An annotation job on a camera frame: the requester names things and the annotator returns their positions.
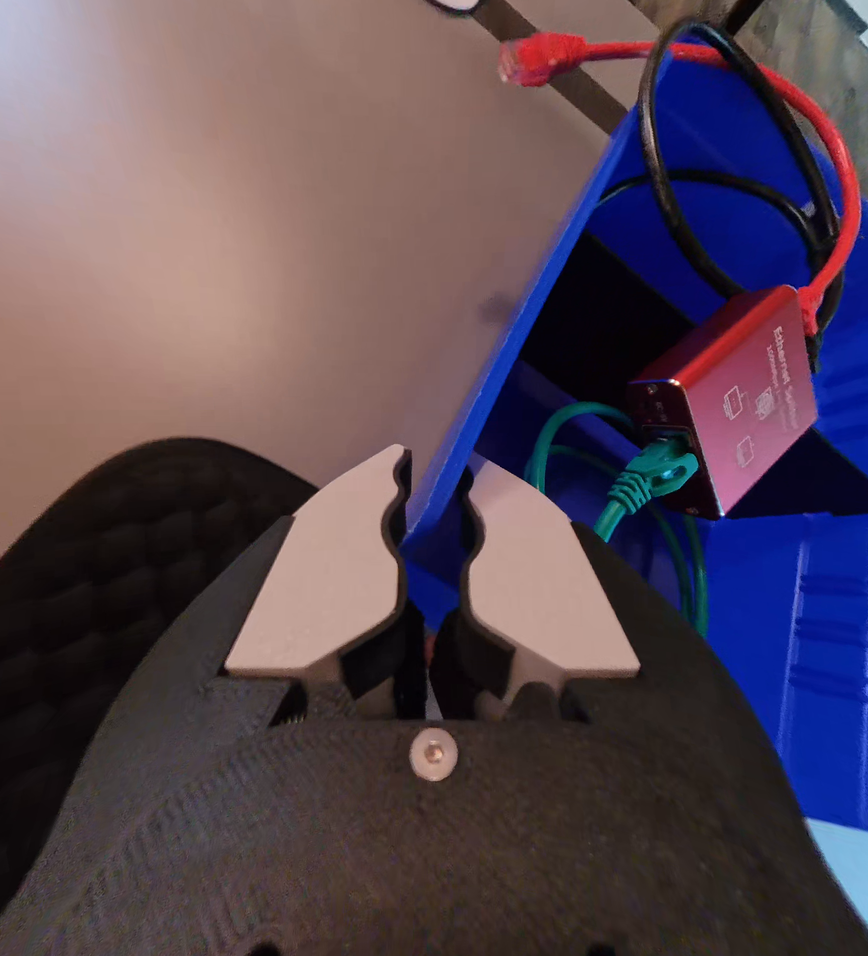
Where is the black foam pad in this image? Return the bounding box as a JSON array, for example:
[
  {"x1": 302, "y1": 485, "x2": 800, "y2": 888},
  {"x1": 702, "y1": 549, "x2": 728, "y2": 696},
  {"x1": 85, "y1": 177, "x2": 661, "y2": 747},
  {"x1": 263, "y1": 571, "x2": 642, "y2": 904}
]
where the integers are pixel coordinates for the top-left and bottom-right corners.
[{"x1": 0, "y1": 437, "x2": 319, "y2": 956}]

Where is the red ethernet cable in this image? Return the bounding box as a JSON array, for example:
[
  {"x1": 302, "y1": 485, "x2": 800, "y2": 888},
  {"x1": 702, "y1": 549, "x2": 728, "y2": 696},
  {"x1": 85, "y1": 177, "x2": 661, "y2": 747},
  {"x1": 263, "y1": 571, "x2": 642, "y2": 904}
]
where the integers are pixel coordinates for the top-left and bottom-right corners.
[{"x1": 497, "y1": 31, "x2": 862, "y2": 337}]

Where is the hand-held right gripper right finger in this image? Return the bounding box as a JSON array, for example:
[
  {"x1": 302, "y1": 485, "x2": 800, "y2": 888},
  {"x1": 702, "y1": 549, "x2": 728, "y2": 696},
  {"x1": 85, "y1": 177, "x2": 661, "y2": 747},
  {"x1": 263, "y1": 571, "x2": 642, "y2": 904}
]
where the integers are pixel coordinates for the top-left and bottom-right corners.
[{"x1": 434, "y1": 457, "x2": 641, "y2": 719}]

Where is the blue plastic bin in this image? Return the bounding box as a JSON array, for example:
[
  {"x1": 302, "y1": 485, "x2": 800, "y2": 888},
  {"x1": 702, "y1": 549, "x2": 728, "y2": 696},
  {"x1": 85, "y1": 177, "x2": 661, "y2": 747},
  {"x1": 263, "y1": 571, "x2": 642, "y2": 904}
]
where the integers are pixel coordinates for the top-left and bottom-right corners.
[{"x1": 400, "y1": 37, "x2": 868, "y2": 841}]

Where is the green ethernet cable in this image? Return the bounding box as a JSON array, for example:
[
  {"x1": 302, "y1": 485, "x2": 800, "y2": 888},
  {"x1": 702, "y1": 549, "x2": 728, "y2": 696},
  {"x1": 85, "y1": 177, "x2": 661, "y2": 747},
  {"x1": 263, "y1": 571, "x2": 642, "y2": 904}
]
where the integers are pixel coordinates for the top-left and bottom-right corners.
[{"x1": 525, "y1": 402, "x2": 710, "y2": 636}]

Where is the red ethernet switch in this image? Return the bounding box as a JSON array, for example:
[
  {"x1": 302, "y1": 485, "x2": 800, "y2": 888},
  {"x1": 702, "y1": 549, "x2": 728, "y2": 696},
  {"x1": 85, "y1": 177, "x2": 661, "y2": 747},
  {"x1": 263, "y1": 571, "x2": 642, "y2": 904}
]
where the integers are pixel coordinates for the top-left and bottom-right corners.
[{"x1": 625, "y1": 285, "x2": 823, "y2": 520}]

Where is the black cable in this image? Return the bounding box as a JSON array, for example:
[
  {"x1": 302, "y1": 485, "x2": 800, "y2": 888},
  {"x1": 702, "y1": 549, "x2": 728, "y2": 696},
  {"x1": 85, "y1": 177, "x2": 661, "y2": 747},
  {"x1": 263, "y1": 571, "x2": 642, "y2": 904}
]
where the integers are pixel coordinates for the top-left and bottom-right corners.
[{"x1": 598, "y1": 18, "x2": 846, "y2": 374}]

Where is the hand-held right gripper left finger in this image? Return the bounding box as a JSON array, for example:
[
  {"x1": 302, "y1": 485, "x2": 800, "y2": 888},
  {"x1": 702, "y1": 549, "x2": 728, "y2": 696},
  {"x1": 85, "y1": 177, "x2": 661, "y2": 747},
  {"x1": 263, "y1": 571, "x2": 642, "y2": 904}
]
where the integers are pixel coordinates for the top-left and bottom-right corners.
[{"x1": 225, "y1": 444, "x2": 414, "y2": 719}]

